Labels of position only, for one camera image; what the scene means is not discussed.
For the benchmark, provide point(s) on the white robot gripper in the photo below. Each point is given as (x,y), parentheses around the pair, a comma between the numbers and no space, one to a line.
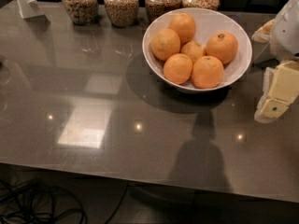
(286,32)

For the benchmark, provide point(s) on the white ceramic bowl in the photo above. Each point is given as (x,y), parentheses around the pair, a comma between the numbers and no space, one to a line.
(208,22)

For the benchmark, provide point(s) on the orange at bowl back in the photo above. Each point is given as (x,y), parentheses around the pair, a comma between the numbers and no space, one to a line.
(184,25)

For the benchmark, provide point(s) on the small orange in centre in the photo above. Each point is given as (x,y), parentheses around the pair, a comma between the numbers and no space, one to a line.
(194,50)

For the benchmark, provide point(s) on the glass jar dark seeds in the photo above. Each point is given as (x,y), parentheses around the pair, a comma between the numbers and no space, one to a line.
(156,8)

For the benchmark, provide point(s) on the glass jar of grains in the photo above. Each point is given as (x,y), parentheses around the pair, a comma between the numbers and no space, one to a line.
(122,13)

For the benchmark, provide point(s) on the glass jar of nuts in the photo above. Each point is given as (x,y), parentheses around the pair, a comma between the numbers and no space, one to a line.
(81,12)

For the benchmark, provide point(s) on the white stand at left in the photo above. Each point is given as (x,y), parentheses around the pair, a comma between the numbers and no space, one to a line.
(29,9)

